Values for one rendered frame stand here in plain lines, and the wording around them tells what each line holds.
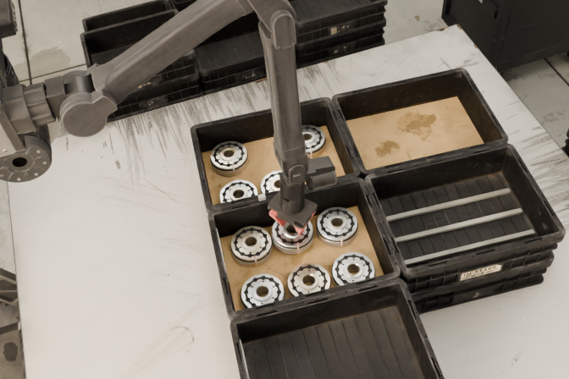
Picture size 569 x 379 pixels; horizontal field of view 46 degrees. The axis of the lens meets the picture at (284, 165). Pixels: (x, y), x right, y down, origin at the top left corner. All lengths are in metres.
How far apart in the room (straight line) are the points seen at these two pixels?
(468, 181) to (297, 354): 0.66
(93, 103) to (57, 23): 2.78
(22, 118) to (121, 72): 0.18
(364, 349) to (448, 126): 0.72
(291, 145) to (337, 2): 1.61
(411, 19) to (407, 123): 1.74
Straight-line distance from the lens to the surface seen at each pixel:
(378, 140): 1.92
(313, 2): 2.97
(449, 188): 1.84
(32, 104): 1.23
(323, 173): 1.52
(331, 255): 1.69
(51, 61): 3.74
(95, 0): 4.06
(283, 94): 1.33
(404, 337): 1.60
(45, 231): 2.06
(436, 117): 2.00
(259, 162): 1.88
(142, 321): 1.82
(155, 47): 1.20
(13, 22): 1.42
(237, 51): 2.92
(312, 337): 1.59
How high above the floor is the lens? 2.27
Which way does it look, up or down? 50 degrees down
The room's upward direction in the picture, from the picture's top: 6 degrees counter-clockwise
